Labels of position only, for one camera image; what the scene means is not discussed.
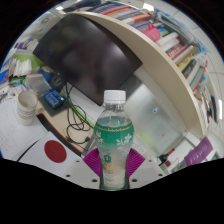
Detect white paper cup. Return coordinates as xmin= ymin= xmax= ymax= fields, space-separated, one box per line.
xmin=17 ymin=90 xmax=39 ymax=127

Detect blue box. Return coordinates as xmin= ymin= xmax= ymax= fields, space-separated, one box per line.
xmin=42 ymin=88 xmax=66 ymax=109

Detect tangled black cables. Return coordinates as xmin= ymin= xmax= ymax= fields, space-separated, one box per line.
xmin=64 ymin=83 xmax=98 ymax=146

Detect dark wine bottle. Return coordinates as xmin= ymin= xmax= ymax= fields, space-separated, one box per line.
xmin=159 ymin=148 xmax=176 ymax=166

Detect printed paper document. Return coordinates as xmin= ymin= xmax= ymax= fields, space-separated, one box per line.
xmin=0 ymin=96 xmax=46 ymax=161

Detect flat round red coaster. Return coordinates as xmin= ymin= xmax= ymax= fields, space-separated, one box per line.
xmin=43 ymin=139 xmax=68 ymax=164

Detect black desk mat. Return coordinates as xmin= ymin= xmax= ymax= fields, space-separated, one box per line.
xmin=35 ymin=112 xmax=84 ymax=158

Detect black computer monitor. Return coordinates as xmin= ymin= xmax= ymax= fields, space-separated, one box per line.
xmin=32 ymin=13 xmax=144 ymax=107

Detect clear green-labelled drink bottle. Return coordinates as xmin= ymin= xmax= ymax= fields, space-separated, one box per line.
xmin=93 ymin=89 xmax=135 ymax=192

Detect white tissue stack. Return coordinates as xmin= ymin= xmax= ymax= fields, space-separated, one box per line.
xmin=13 ymin=57 xmax=36 ymax=78

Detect clear plastic container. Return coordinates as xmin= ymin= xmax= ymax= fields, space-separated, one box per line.
xmin=25 ymin=73 xmax=53 ymax=98

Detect purple pennant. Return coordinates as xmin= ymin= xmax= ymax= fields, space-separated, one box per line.
xmin=183 ymin=136 xmax=214 ymax=167

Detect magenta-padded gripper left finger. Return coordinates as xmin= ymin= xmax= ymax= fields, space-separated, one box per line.
xmin=64 ymin=148 xmax=102 ymax=190

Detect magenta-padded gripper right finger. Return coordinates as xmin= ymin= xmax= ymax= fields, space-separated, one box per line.
xmin=125 ymin=148 xmax=164 ymax=190

